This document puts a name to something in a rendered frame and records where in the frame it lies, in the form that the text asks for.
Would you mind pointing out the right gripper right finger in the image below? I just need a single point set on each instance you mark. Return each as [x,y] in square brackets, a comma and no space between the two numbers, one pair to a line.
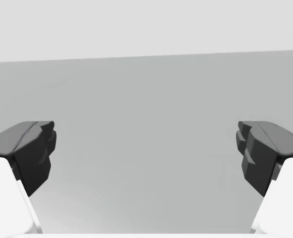
[265,158]

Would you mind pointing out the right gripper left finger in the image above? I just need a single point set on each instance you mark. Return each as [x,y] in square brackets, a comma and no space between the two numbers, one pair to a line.
[24,158]

